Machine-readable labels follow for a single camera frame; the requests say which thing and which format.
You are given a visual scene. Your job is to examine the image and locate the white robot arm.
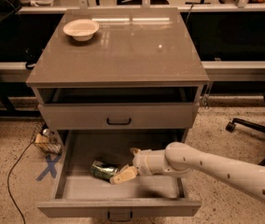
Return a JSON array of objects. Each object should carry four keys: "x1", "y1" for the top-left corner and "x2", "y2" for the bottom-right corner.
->
[{"x1": 110, "y1": 142, "x2": 265, "y2": 202}]

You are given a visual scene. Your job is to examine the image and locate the wire basket with items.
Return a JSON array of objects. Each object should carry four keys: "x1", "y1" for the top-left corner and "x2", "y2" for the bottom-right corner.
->
[{"x1": 32, "y1": 122, "x2": 63, "y2": 155}]

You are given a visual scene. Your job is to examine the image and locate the open grey drawer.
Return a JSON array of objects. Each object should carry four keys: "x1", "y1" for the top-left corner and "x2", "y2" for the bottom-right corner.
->
[{"x1": 37, "y1": 130, "x2": 201, "y2": 221}]

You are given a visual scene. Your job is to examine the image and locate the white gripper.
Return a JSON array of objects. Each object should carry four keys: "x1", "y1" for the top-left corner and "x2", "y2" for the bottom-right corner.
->
[{"x1": 109, "y1": 147, "x2": 168, "y2": 185}]

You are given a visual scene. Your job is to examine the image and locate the grey drawer cabinet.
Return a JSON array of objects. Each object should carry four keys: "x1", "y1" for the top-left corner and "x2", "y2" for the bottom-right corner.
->
[{"x1": 27, "y1": 7, "x2": 208, "y2": 141}]

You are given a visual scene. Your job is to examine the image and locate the white paper bowl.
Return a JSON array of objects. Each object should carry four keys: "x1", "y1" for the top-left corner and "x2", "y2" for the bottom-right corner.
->
[{"x1": 63, "y1": 19, "x2": 99, "y2": 41}]

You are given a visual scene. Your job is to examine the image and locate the black floor cable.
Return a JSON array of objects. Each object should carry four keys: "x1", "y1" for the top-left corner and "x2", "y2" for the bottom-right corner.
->
[{"x1": 7, "y1": 142, "x2": 35, "y2": 224}]

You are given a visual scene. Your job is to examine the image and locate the green soda can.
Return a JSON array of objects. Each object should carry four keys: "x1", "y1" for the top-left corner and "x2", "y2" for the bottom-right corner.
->
[{"x1": 91, "y1": 161, "x2": 119, "y2": 181}]

